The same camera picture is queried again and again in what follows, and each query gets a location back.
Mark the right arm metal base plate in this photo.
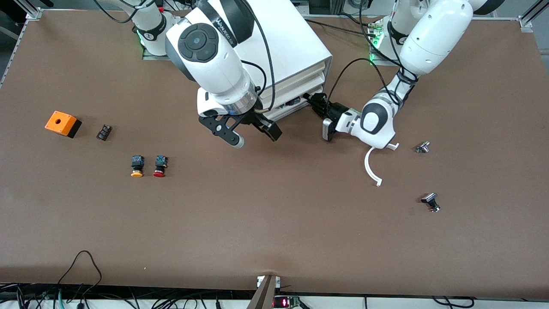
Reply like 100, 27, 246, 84
142, 41, 174, 61

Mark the black knob selector switch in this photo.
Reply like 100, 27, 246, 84
421, 193, 441, 213

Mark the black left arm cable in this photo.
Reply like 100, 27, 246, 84
327, 0, 419, 106

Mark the red display device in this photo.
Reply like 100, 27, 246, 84
274, 295, 301, 309

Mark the red push button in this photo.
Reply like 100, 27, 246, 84
153, 155, 169, 178

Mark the short black table cable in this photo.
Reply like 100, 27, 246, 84
339, 12, 371, 27

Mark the orange box with hole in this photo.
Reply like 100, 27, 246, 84
45, 111, 82, 139

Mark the long black table cable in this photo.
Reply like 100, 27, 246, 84
303, 18, 374, 38

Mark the white curved plastic clip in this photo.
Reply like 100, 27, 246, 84
365, 143, 400, 187

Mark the black looped cable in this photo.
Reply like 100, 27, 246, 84
58, 250, 103, 297

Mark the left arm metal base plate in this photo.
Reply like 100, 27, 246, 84
368, 21, 404, 67

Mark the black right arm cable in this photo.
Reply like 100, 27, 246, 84
238, 0, 276, 113

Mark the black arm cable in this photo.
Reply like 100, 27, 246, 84
238, 0, 276, 113
327, 0, 419, 106

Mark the aluminium frame profile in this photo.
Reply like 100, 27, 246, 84
12, 0, 43, 20
518, 0, 549, 33

